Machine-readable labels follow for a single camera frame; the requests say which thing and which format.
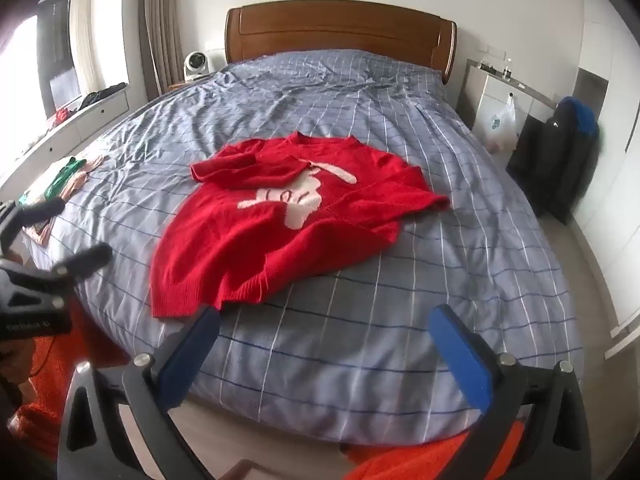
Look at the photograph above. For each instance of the black clothes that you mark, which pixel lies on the black clothes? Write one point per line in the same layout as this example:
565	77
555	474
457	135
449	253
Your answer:
102	94

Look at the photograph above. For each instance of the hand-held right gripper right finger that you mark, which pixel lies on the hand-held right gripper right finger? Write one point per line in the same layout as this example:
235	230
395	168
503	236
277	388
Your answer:
462	355

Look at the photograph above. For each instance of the person's orange fleece clothing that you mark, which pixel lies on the person's orange fleece clothing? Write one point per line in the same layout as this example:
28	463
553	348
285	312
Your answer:
50	410

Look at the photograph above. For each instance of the white desk fan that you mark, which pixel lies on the white desk fan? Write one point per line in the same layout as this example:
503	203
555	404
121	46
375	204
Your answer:
195	66

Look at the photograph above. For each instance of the white dresser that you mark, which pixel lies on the white dresser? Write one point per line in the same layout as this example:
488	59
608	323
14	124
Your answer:
487	95

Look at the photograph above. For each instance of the white plastic bag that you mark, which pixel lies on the white plastic bag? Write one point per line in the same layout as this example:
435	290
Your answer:
497	127

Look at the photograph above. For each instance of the white sheer curtain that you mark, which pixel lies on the white sheer curtain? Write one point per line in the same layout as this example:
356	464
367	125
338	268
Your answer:
84	40

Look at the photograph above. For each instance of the beige curtain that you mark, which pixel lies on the beige curtain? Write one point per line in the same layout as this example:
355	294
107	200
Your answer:
157	35

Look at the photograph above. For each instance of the white wall switch plate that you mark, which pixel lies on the white wall switch plate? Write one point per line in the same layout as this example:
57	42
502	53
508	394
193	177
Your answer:
492	51

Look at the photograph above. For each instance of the white window seat cabinet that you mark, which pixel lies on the white window seat cabinet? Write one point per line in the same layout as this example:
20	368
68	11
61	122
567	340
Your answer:
95	117

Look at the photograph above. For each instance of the wooden headboard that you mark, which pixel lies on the wooden headboard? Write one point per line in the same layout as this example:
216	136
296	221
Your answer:
340	30

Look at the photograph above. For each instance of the bed with grey checked cover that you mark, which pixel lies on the bed with grey checked cover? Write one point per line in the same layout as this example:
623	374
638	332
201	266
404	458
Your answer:
400	310

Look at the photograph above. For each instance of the black padded jacket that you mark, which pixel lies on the black padded jacket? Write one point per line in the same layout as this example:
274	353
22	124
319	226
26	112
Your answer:
550	165

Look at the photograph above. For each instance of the red knitted sweater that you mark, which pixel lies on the red knitted sweater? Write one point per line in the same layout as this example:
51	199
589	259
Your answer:
240	250

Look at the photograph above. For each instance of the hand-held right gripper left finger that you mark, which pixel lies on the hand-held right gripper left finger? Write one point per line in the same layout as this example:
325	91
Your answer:
192	355

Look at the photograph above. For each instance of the small red cloth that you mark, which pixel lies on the small red cloth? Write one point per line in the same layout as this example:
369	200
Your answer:
62	115

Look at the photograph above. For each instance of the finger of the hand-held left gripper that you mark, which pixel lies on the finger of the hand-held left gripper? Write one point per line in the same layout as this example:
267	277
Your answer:
42	208
87	259

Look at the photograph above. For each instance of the window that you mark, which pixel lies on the window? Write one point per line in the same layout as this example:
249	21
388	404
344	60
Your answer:
55	50

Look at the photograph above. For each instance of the blue garment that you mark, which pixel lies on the blue garment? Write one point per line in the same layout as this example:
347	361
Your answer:
585	117

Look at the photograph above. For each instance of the clear plastic bottle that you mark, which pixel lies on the clear plastic bottle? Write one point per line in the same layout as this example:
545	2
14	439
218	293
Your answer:
509	69

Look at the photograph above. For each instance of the white wardrobe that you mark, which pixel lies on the white wardrobe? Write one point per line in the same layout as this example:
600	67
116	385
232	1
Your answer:
615	135

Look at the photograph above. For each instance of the wooden nightstand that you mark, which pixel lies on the wooden nightstand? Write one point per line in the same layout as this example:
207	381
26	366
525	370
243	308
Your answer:
176	85

